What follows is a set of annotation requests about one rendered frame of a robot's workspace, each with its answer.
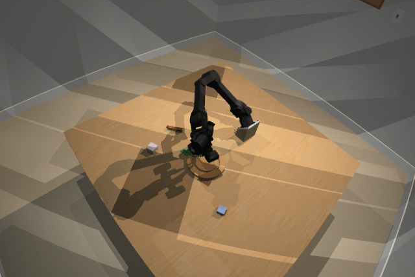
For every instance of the white cube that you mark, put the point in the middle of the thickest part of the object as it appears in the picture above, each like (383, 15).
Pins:
(152, 147)

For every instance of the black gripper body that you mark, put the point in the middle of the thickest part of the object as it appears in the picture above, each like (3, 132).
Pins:
(209, 154)

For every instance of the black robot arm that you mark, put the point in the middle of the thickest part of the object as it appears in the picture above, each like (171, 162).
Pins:
(199, 116)

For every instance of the light blue block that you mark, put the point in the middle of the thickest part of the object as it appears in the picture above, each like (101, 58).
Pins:
(221, 210)

